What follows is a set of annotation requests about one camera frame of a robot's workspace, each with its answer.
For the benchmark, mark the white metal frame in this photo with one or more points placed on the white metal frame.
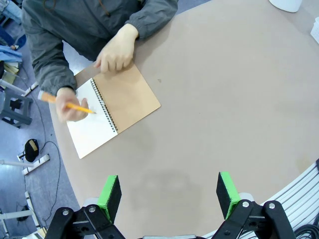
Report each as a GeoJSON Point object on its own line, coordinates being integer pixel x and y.
{"type": "Point", "coordinates": [15, 214]}

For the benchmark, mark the person left hand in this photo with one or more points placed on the person left hand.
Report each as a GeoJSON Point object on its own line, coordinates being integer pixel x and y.
{"type": "Point", "coordinates": [117, 54]}

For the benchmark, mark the grey step stool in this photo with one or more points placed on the grey step stool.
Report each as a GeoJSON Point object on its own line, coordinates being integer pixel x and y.
{"type": "Point", "coordinates": [15, 109]}

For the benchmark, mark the beige book stack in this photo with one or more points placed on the beige book stack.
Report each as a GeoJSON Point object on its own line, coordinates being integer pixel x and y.
{"type": "Point", "coordinates": [11, 72]}

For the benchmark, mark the yellow pencil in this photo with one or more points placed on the yellow pencil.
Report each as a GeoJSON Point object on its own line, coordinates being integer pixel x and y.
{"type": "Point", "coordinates": [77, 107]}

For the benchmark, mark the seated person grey jacket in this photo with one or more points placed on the seated person grey jacket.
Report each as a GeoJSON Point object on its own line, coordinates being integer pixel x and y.
{"type": "Point", "coordinates": [82, 22]}

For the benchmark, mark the black pouch with tape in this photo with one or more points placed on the black pouch with tape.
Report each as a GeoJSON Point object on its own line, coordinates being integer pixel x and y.
{"type": "Point", "coordinates": [32, 150]}

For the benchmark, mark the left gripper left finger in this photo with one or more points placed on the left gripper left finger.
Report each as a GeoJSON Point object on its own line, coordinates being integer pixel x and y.
{"type": "Point", "coordinates": [112, 199]}

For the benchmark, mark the white pole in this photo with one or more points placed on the white pole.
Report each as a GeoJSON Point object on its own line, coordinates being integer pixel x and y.
{"type": "Point", "coordinates": [15, 163]}

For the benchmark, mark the person left forearm grey sleeve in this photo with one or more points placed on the person left forearm grey sleeve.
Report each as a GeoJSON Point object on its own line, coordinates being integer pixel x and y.
{"type": "Point", "coordinates": [154, 17]}

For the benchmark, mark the blue cloth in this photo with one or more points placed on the blue cloth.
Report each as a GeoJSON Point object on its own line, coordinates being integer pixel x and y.
{"type": "Point", "coordinates": [10, 53]}

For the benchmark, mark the spiral notebook brown cover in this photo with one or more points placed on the spiral notebook brown cover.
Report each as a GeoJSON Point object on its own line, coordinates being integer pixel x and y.
{"type": "Point", "coordinates": [129, 99]}

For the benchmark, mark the grey aluminium frame rail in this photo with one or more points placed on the grey aluminium frame rail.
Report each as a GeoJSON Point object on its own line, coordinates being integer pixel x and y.
{"type": "Point", "coordinates": [294, 196]}

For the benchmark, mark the person right hand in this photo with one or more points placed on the person right hand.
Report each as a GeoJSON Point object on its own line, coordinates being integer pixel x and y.
{"type": "Point", "coordinates": [67, 115]}

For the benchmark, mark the white lidded trash can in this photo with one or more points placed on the white lidded trash can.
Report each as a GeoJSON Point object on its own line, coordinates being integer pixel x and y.
{"type": "Point", "coordinates": [286, 5]}

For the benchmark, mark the person right forearm grey sleeve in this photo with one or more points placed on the person right forearm grey sleeve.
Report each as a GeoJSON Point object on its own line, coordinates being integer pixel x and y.
{"type": "Point", "coordinates": [49, 67]}

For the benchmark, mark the white floor bar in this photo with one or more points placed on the white floor bar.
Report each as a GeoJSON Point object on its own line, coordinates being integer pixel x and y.
{"type": "Point", "coordinates": [31, 89]}
{"type": "Point", "coordinates": [37, 164]}

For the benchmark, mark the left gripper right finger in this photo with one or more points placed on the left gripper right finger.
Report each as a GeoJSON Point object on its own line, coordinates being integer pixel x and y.
{"type": "Point", "coordinates": [225, 194]}

